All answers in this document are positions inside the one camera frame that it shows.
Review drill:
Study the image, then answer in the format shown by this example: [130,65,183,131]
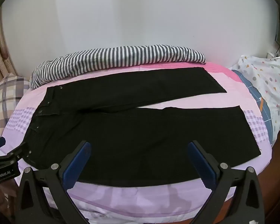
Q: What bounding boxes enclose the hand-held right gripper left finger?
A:
[15,141,92,224]

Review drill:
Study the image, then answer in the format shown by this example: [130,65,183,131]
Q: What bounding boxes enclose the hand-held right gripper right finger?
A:
[187,140,265,224]

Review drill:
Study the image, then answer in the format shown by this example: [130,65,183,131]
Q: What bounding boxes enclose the black pants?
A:
[22,67,262,187]

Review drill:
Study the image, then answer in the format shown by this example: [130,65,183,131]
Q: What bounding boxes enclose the plaid pillow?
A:
[0,73,30,143]

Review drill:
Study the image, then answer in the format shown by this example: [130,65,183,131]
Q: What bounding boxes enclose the pink purple bed sheet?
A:
[0,61,272,224]

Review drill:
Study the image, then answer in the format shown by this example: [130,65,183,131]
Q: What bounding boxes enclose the blue checked cloth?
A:
[232,69,279,148]

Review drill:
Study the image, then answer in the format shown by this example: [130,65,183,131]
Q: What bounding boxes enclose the white quilt with coloured shapes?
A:
[232,55,280,131]

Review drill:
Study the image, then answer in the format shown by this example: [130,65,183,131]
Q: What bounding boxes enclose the grey white striped blanket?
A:
[29,44,207,89]

